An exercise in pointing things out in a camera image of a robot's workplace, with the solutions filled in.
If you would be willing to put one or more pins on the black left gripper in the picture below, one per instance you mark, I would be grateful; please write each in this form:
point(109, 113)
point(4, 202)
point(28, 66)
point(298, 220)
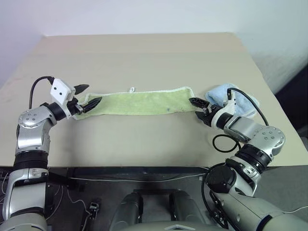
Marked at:
point(75, 108)

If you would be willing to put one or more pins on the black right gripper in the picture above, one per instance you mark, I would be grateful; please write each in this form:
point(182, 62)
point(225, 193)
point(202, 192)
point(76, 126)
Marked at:
point(213, 109)

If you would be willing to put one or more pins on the green towel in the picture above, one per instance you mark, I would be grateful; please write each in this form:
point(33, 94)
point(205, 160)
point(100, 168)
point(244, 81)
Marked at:
point(144, 103)

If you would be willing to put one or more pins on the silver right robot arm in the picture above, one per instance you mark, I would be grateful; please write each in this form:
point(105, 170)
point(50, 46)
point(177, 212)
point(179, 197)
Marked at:
point(243, 127)

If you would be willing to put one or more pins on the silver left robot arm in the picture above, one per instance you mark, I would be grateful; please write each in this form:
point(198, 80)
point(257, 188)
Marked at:
point(29, 134)

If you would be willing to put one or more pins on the light blue towel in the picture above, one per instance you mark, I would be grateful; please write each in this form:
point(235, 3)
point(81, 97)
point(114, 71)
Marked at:
point(243, 102)

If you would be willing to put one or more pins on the grey rounded robot thigh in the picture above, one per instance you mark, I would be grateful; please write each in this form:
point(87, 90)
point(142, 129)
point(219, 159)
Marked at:
point(126, 207)
point(187, 205)

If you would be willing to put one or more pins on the small black connector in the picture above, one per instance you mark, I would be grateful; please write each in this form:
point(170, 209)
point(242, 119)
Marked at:
point(93, 209)

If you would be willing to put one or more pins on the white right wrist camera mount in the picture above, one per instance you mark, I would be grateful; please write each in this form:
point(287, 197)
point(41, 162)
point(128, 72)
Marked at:
point(229, 107)

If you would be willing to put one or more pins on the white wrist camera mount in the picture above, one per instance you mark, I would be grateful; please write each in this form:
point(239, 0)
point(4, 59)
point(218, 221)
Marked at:
point(229, 107)
point(60, 90)

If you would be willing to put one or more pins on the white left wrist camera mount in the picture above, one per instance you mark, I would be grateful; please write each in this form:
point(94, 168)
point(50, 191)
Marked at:
point(60, 90)

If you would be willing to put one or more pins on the black table frame bar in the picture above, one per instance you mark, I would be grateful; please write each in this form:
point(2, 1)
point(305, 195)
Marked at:
point(134, 171)

